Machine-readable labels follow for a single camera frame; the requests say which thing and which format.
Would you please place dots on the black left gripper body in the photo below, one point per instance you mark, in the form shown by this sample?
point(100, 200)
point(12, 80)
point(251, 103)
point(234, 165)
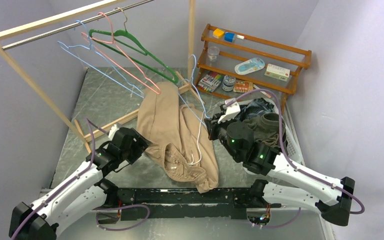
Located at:
point(136, 148)

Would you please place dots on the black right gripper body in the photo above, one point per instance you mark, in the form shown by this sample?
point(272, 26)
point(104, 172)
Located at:
point(218, 130)

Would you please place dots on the beige shorts with white stripe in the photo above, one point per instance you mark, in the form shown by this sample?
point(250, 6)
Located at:
point(180, 142)

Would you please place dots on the dark leaf-print shorts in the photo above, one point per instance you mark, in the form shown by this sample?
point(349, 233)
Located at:
point(255, 108)

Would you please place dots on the olive green shorts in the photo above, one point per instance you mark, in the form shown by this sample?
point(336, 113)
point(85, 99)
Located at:
point(265, 129)

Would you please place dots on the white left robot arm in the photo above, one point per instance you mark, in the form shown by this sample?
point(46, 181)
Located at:
point(86, 189)

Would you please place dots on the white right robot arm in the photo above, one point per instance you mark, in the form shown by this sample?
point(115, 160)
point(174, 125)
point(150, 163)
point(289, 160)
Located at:
point(327, 196)

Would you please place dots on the marker pen set pack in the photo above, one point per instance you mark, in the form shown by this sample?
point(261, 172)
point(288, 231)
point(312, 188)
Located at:
point(211, 81)

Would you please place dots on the orange snack packet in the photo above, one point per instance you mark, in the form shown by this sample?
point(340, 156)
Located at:
point(241, 86)

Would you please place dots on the white pen with red tip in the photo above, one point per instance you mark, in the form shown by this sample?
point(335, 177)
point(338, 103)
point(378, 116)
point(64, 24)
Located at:
point(267, 95)

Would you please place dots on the orange wooden shelf rack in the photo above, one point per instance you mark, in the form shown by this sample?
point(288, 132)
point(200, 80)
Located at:
point(246, 47)

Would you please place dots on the clear plastic cup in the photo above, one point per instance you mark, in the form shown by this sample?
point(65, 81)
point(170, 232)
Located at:
point(213, 53)

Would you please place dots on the white plastic basket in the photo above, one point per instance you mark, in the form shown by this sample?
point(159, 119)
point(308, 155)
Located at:
point(293, 147)

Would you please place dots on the white green box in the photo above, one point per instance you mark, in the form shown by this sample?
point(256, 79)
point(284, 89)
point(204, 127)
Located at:
point(277, 72)

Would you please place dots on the blue block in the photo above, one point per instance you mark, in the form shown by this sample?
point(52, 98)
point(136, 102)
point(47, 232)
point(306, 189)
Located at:
point(229, 37)

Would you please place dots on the yellow block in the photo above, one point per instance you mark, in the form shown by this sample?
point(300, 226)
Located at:
point(218, 33)

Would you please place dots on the wooden clothes rack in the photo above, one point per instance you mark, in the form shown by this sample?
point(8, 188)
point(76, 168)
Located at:
point(39, 24)

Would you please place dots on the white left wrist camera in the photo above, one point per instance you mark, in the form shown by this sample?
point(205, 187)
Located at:
point(113, 130)

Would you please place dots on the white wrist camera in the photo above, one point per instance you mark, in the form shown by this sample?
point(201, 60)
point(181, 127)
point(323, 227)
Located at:
point(113, 130)
point(229, 110)

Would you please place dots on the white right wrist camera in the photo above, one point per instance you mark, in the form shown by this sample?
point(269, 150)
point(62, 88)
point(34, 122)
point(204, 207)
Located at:
point(229, 110)

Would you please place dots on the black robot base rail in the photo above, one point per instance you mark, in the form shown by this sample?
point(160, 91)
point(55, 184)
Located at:
point(159, 203)

